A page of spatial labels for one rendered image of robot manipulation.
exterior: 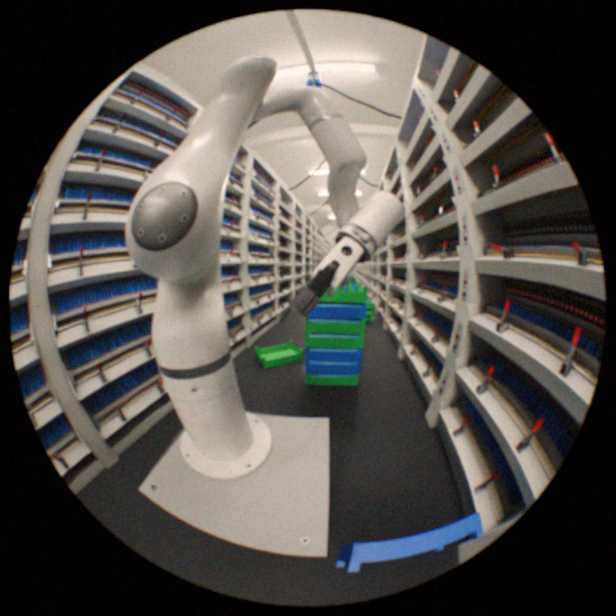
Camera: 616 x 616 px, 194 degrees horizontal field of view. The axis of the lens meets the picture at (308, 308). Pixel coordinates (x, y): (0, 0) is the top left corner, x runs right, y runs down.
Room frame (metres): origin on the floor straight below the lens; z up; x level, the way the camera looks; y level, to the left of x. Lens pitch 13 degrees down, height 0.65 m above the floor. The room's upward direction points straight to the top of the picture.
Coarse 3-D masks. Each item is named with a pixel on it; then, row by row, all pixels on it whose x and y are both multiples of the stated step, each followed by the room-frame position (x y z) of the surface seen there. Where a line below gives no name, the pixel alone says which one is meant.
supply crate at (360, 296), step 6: (342, 288) 1.07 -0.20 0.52; (348, 288) 1.07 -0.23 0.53; (354, 288) 1.07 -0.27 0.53; (360, 288) 1.04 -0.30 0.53; (366, 288) 0.87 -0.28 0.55; (324, 294) 0.89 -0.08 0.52; (336, 294) 0.88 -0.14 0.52; (342, 294) 0.88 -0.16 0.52; (348, 294) 0.88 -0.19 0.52; (354, 294) 0.87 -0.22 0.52; (360, 294) 0.87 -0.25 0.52; (366, 294) 0.87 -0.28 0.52; (324, 300) 0.89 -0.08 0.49; (330, 300) 0.89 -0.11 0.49; (336, 300) 0.88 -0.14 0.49; (342, 300) 0.88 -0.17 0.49; (348, 300) 0.88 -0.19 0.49; (354, 300) 0.87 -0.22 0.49; (360, 300) 0.87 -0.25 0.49; (366, 300) 0.87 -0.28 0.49
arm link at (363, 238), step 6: (342, 228) 0.36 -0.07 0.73; (348, 228) 0.35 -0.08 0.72; (354, 228) 0.34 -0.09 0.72; (360, 228) 0.34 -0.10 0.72; (342, 234) 0.36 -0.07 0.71; (348, 234) 0.35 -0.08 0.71; (354, 234) 0.34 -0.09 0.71; (360, 234) 0.34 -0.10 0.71; (366, 234) 0.33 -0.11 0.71; (354, 240) 0.34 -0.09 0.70; (360, 240) 0.34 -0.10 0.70; (366, 240) 0.34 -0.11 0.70; (372, 240) 0.34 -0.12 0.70; (366, 246) 0.33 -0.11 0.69; (372, 246) 0.34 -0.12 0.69; (366, 252) 0.35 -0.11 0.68; (372, 252) 0.35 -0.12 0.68
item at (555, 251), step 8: (488, 248) 0.40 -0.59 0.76; (504, 248) 0.31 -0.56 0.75; (520, 248) 0.24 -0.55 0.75; (528, 248) 0.21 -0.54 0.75; (536, 248) 0.18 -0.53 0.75; (544, 248) 0.15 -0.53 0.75; (552, 248) 0.12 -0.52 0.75; (560, 248) 0.09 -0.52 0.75; (568, 248) 0.06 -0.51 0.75; (584, 248) 0.01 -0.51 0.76; (560, 256) 0.09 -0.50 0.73; (568, 256) 0.06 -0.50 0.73; (576, 256) 0.04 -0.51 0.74; (592, 256) -0.01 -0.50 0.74; (600, 256) -0.04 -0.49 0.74
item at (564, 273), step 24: (528, 240) 0.26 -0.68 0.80; (552, 240) 0.15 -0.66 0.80; (576, 240) 0.04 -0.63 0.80; (480, 264) 0.41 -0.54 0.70; (504, 264) 0.29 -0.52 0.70; (528, 264) 0.19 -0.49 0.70; (552, 264) 0.11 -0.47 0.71; (576, 264) 0.04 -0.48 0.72; (576, 288) 0.04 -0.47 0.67; (600, 288) -0.03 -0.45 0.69
